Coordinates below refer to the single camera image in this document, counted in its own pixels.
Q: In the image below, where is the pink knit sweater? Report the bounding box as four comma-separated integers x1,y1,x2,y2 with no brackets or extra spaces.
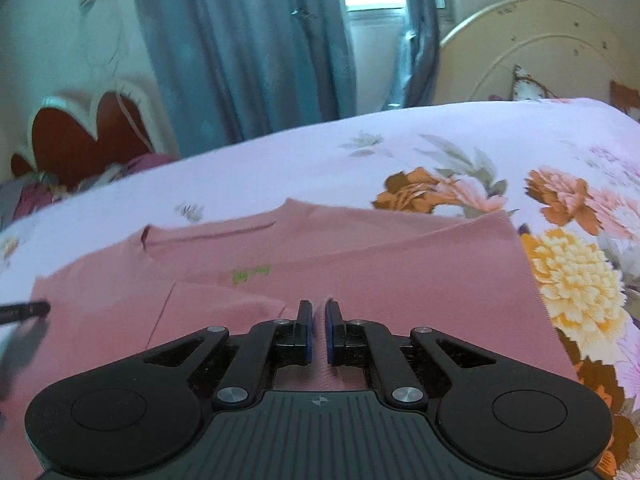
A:
1,200,575,479

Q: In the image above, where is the pile of clothes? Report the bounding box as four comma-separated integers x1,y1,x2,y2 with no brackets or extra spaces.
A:
1,154,176,231

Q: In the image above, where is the red heart-shaped headboard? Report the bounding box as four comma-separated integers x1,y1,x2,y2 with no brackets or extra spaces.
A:
9,78,178,188

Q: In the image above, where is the blue tied right curtain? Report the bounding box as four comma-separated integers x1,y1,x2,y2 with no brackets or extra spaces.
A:
386,0,440,110

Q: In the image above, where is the floral pink bed sheet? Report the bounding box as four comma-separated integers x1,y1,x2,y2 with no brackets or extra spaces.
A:
1,99,639,479

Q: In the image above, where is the blue left curtain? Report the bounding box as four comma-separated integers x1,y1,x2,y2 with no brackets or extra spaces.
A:
134,0,357,156

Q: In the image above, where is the white orange patterned pillow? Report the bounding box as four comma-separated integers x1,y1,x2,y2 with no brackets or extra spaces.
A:
511,64,558,101

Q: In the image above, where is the cream round headboard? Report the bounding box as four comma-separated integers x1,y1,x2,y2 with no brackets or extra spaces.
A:
433,0,639,104

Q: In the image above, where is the white hanging cable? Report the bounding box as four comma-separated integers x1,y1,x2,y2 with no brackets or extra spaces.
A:
77,0,156,154

